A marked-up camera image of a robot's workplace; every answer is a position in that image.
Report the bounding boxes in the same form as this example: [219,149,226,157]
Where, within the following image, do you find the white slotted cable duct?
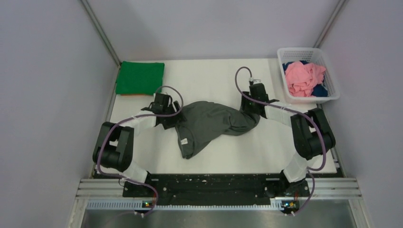
[86,199,284,211]

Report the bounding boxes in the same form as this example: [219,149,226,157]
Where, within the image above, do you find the right corner metal post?
[313,0,349,48]

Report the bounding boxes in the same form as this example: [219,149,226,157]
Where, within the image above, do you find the dark blue t-shirt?
[282,60,329,98]

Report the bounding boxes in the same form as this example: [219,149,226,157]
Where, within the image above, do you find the white plastic basket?
[277,47,340,104]

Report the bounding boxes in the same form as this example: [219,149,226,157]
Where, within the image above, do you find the dark grey t-shirt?
[175,101,260,159]

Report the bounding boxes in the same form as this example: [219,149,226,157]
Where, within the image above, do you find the corner metal post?
[79,0,122,66]
[313,0,349,48]

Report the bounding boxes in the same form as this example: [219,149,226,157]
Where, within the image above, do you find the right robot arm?
[241,78,336,196]

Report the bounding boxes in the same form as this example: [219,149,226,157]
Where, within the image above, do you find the left corner metal post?
[79,0,122,66]

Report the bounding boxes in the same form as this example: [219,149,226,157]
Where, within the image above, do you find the aluminium frame rail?
[76,175,362,199]

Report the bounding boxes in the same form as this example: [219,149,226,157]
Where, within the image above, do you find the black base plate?
[112,174,309,206]

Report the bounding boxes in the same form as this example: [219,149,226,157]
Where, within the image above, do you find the pink t-shirt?
[285,61,327,98]

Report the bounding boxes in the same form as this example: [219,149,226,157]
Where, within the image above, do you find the folded green t-shirt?
[115,61,165,95]

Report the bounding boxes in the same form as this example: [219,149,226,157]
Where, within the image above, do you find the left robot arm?
[93,93,184,196]

